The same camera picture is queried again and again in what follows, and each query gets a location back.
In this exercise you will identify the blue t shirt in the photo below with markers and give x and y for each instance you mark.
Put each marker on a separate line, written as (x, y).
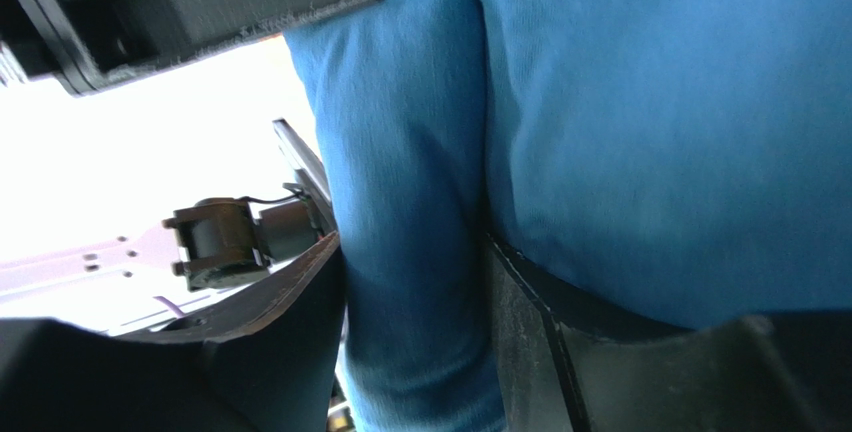
(688, 160)

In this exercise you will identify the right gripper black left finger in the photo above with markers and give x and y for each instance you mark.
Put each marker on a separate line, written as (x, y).
(262, 359)

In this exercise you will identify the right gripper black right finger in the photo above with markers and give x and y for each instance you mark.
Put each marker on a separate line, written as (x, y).
(570, 361)

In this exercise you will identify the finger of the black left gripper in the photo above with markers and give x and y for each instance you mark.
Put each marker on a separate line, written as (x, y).
(91, 46)

